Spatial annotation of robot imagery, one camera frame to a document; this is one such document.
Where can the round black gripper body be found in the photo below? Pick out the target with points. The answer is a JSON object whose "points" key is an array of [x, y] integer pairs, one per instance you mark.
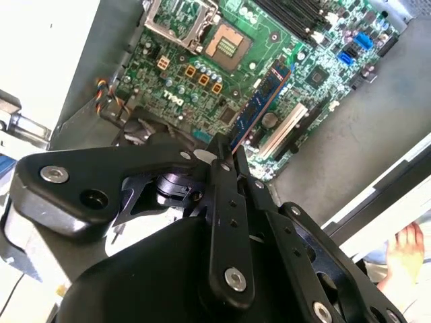
{"points": [[151, 286]]}

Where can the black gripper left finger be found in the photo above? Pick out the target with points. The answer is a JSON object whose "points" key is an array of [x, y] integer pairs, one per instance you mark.
{"points": [[101, 165]]}

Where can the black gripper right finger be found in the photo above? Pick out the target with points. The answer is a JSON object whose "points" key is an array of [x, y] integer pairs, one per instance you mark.
{"points": [[288, 242]]}

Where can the blue RAM stick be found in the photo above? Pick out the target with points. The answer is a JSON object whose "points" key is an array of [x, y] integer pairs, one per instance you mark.
{"points": [[259, 104]]}

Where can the person's bare hand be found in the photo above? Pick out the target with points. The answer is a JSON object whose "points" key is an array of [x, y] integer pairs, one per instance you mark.
{"points": [[404, 259]]}

